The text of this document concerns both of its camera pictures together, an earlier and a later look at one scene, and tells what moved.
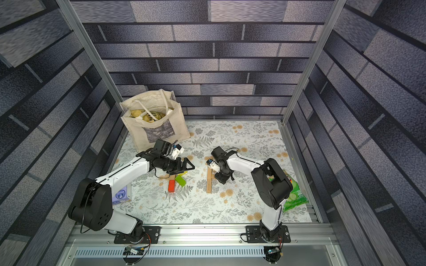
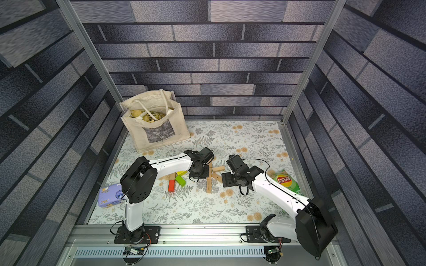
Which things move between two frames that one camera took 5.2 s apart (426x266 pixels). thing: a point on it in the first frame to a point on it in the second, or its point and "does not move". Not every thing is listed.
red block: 171,185 does not move
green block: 180,180 does not move
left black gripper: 179,167 to 205,176
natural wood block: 209,180 does not move
